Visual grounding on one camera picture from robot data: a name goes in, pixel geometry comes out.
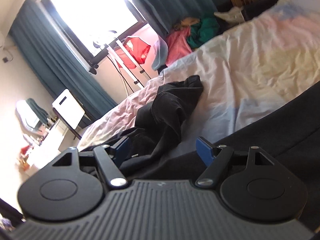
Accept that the red hanging garment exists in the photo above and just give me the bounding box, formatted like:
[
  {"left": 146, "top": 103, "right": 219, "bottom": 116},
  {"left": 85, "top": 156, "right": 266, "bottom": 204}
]
[{"left": 115, "top": 36, "right": 151, "bottom": 69}]

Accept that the pastel bed duvet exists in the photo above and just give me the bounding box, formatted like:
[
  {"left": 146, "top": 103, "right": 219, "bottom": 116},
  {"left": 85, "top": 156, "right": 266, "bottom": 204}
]
[{"left": 78, "top": 0, "right": 319, "bottom": 153}]

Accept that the left teal curtain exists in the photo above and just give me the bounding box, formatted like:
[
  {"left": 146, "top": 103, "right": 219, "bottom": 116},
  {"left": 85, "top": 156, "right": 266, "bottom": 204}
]
[{"left": 9, "top": 0, "right": 117, "bottom": 126}]

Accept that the black clothes garment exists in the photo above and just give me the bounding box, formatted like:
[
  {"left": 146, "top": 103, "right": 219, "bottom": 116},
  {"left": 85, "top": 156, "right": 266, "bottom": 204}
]
[{"left": 79, "top": 84, "right": 319, "bottom": 239}]

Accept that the wavy frame mirror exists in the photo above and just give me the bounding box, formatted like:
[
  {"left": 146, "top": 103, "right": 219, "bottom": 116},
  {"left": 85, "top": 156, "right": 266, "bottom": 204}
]
[{"left": 16, "top": 98, "right": 50, "bottom": 133}]

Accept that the white dresser with drawers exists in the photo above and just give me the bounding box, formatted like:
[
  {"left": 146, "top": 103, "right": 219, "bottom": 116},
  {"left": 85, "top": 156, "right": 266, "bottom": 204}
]
[{"left": 27, "top": 119, "right": 68, "bottom": 173}]

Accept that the white cloth on armchair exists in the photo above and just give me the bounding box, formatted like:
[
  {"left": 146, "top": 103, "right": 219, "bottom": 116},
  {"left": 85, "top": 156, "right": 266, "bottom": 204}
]
[{"left": 214, "top": 7, "right": 245, "bottom": 24}]

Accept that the white chair black frame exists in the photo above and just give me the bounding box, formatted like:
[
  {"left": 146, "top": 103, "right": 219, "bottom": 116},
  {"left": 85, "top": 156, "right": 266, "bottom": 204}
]
[{"left": 52, "top": 89, "right": 85, "bottom": 140}]

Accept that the black framed window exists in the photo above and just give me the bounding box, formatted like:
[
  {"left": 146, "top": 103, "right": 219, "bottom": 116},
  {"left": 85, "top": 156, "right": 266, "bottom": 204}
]
[{"left": 41, "top": 0, "right": 147, "bottom": 66}]

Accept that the green garment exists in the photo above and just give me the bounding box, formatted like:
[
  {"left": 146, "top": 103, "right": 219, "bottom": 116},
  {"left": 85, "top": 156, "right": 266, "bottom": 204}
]
[{"left": 186, "top": 16, "right": 220, "bottom": 50}]

